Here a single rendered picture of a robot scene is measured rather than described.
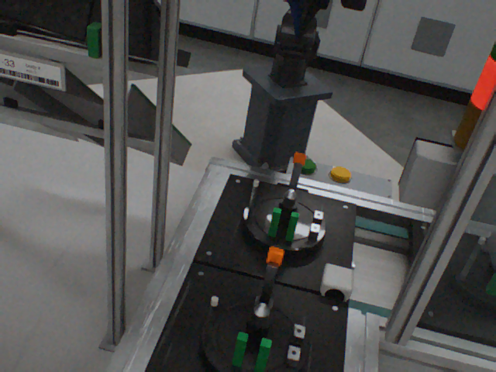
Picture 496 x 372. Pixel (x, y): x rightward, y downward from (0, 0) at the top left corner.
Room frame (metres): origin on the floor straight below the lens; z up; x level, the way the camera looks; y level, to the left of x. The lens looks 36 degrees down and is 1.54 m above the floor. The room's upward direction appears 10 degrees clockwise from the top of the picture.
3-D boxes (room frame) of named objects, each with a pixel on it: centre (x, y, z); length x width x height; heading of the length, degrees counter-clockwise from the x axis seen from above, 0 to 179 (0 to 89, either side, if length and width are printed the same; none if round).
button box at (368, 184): (0.89, -0.18, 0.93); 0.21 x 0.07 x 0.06; 84
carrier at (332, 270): (0.68, -0.07, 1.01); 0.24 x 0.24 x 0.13; 84
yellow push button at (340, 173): (0.89, -0.18, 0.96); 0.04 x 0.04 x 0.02
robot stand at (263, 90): (1.07, -0.04, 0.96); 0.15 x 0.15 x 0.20; 35
